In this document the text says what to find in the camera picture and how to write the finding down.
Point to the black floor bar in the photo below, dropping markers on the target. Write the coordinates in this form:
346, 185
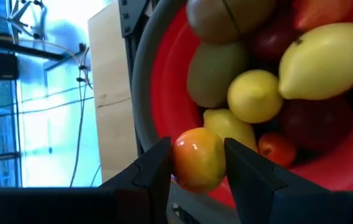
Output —
24, 48

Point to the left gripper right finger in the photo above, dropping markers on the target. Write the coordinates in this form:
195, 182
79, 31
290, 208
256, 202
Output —
257, 193

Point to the dark red apple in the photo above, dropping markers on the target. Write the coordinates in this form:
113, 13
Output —
316, 124

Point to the yellow lemon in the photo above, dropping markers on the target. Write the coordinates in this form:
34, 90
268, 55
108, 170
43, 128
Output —
226, 127
325, 62
254, 96

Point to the black table frame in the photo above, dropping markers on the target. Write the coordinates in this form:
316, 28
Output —
130, 15

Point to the brown kiwi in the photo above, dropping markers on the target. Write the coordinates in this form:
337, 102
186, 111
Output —
213, 74
213, 18

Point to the red collapsible bowl grey rim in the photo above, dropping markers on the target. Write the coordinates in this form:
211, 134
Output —
170, 93

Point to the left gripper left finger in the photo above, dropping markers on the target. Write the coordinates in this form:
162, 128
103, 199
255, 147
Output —
126, 199

